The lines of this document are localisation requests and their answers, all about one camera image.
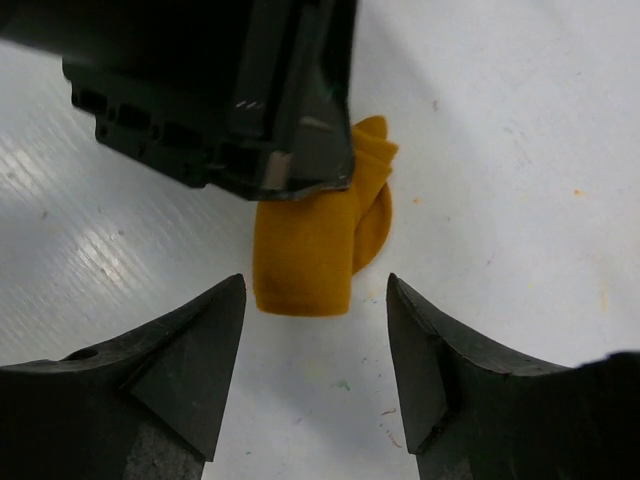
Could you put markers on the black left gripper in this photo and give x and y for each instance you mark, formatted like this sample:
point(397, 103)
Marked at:
point(188, 88)

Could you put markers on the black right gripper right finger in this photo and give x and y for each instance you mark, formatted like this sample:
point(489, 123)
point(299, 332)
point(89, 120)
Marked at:
point(473, 408)

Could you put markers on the yellow sock with brown cuff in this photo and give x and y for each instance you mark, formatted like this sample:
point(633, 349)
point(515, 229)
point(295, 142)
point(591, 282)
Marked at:
point(306, 252)

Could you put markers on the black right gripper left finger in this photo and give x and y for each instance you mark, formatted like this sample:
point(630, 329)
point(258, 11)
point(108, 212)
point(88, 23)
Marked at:
point(147, 404)

